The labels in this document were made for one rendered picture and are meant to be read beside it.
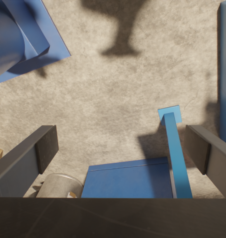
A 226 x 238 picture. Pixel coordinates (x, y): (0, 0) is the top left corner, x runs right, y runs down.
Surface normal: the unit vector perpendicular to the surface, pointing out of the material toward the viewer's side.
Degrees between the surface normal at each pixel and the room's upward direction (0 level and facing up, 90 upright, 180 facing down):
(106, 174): 90
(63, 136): 0
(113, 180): 90
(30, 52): 0
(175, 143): 90
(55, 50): 0
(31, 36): 90
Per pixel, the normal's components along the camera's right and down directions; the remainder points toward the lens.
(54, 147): 1.00, 0.00
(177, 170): -0.36, -0.73
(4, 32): 0.95, -0.15
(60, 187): 0.27, -0.73
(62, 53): -0.13, 0.65
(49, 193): -0.12, -0.79
